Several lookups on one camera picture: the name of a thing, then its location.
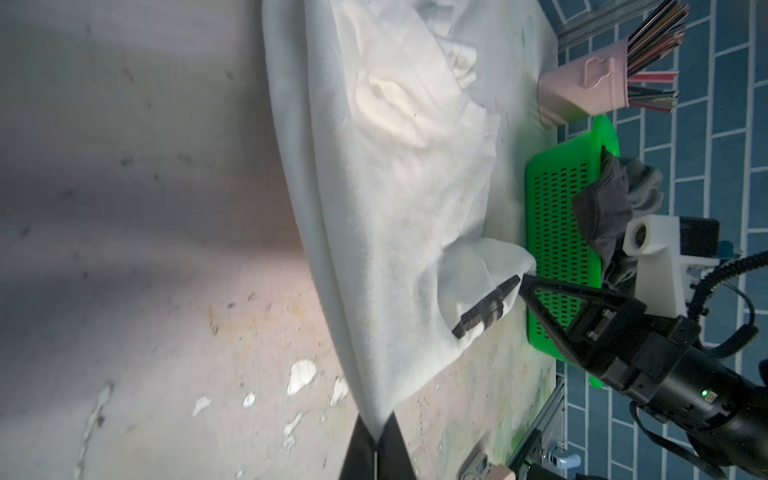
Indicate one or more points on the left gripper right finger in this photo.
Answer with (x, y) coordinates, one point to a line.
(393, 459)

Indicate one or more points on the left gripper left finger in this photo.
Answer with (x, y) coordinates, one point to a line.
(360, 461)

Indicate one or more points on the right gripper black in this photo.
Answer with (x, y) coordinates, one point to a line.
(647, 358)

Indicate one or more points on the green plastic basket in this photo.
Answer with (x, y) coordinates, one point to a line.
(552, 179)

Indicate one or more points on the white t shirt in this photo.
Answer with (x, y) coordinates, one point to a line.
(388, 162)

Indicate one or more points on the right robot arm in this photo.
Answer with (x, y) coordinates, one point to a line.
(735, 436)

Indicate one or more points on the pink eraser block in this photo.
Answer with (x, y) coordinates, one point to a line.
(499, 472)

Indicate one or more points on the grey t shirt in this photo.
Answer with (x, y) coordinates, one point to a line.
(627, 189)

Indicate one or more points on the pink pencil cup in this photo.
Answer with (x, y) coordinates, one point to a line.
(588, 86)

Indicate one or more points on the coloured pencils bundle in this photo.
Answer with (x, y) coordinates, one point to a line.
(656, 38)

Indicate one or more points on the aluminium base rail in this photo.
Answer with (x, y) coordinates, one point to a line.
(544, 443)

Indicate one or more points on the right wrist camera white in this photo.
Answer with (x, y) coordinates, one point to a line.
(663, 282)

